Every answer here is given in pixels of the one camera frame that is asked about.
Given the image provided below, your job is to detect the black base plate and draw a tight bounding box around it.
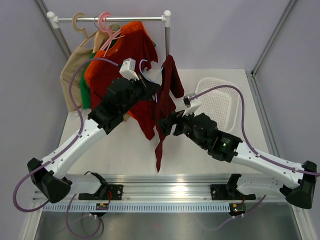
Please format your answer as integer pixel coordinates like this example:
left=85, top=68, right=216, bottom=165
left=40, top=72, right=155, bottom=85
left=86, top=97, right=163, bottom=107
left=209, top=184, right=256, bottom=217
left=78, top=184, right=123, bottom=217

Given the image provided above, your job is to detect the white and chrome clothes rack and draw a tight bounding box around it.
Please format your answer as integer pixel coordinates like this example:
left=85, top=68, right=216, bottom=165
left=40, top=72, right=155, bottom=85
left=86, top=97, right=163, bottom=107
left=57, top=10, right=171, bottom=55

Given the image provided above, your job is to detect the light blue wire hanger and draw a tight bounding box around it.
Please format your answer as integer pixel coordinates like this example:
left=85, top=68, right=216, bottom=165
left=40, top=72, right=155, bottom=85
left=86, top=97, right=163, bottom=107
left=138, top=58, right=165, bottom=103

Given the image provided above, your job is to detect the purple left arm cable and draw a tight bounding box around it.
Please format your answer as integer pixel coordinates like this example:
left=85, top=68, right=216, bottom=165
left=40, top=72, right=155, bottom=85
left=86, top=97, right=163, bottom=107
left=12, top=57, right=126, bottom=238

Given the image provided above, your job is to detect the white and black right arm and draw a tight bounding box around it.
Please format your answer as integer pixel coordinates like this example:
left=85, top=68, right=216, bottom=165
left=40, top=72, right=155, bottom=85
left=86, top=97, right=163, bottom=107
left=158, top=111, right=317, bottom=209

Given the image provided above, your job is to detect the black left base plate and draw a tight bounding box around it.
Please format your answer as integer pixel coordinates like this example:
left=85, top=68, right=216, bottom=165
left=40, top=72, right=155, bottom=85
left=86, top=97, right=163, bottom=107
left=78, top=184, right=123, bottom=217

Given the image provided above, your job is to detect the aluminium table edge rail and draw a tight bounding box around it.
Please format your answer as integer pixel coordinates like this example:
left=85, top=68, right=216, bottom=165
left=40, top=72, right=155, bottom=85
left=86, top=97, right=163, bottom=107
left=31, top=172, right=305, bottom=202

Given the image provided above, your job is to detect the orange t shirt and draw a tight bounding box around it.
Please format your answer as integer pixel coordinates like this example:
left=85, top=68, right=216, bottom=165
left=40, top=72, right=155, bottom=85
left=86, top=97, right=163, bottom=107
left=84, top=21, right=146, bottom=120

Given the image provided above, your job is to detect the dark maroon t shirt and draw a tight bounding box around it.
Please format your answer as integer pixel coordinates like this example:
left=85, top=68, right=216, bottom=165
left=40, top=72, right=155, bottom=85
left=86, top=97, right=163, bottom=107
left=154, top=54, right=185, bottom=172

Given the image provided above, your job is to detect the red t shirt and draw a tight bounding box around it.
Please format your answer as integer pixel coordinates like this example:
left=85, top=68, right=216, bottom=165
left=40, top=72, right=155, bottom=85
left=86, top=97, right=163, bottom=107
left=85, top=29, right=158, bottom=140

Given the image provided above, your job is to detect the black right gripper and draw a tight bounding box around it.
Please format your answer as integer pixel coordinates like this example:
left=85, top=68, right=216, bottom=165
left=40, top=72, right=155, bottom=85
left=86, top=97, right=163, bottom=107
left=157, top=106, right=208, bottom=150

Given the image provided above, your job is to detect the pink plastic hanger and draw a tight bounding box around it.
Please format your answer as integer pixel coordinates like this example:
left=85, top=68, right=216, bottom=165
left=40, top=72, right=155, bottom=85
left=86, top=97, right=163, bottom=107
left=97, top=12, right=124, bottom=56

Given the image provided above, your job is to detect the white slotted cable duct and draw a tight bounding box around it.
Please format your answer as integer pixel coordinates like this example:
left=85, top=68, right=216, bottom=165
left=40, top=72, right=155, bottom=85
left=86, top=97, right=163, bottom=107
left=43, top=202, right=231, bottom=213

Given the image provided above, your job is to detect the beige t shirt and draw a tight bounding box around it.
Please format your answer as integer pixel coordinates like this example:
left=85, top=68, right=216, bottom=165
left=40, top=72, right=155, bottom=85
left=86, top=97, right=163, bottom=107
left=60, top=30, right=109, bottom=112

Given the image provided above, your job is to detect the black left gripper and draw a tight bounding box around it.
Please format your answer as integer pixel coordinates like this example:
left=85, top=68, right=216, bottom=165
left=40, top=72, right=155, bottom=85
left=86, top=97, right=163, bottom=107
left=119, top=73, right=160, bottom=115

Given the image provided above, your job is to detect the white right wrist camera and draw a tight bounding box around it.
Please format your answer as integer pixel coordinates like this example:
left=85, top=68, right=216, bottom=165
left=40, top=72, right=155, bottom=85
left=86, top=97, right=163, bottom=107
left=183, top=93, right=202, bottom=117

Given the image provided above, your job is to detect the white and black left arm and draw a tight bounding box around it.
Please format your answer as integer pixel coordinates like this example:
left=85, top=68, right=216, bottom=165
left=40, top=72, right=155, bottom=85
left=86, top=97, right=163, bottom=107
left=27, top=77, right=160, bottom=204

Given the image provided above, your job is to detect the left aluminium frame post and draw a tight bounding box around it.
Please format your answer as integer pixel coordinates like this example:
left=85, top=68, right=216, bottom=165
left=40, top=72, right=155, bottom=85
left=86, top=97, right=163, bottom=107
left=34, top=0, right=72, bottom=59

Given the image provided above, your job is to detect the white perforated plastic basket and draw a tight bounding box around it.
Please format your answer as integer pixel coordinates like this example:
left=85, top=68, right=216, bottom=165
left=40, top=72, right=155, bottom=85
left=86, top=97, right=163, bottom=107
left=194, top=77, right=240, bottom=133

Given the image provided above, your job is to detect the aluminium corner frame post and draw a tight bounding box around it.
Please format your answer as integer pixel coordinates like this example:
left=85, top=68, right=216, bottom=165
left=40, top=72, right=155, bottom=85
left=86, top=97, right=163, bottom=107
left=250, top=0, right=299, bottom=78

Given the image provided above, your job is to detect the beige plastic hanger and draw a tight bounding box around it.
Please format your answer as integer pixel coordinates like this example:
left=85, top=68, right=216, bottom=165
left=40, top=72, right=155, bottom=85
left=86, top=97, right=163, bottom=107
left=71, top=12, right=99, bottom=48

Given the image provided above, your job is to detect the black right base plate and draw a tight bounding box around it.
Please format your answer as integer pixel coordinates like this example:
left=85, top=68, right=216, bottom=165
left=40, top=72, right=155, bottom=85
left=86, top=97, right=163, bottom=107
left=209, top=184, right=256, bottom=217

